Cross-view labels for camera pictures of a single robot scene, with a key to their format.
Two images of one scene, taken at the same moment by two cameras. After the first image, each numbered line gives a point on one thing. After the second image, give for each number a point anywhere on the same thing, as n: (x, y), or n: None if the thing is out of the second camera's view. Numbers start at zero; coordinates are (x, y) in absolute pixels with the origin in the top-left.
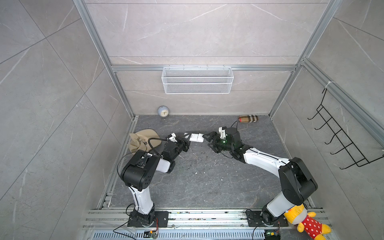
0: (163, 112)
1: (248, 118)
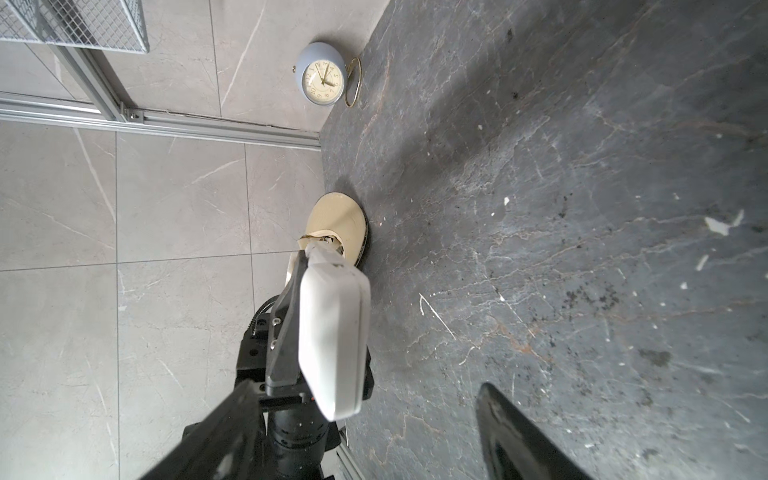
0: (320, 73)
1: None
